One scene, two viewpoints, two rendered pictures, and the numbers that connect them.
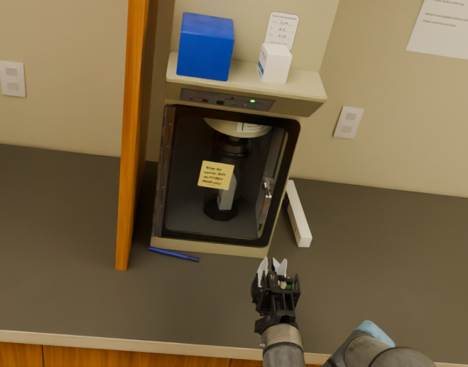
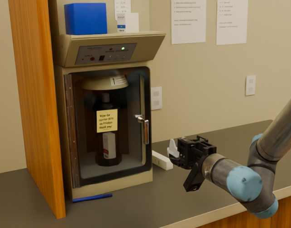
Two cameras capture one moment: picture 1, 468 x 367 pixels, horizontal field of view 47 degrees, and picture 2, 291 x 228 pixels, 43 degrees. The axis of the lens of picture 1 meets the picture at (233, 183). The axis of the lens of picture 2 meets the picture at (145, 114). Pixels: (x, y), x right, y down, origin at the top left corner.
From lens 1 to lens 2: 0.56 m
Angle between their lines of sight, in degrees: 28
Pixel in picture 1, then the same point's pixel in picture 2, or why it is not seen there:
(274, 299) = (195, 149)
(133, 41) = (43, 19)
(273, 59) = (128, 16)
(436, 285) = not seen: hidden behind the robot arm
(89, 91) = not seen: outside the picture
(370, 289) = not seen: hidden behind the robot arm
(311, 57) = (143, 21)
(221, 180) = (112, 124)
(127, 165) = (52, 118)
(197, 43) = (85, 9)
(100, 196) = (15, 191)
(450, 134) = (211, 89)
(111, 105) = not seen: outside the picture
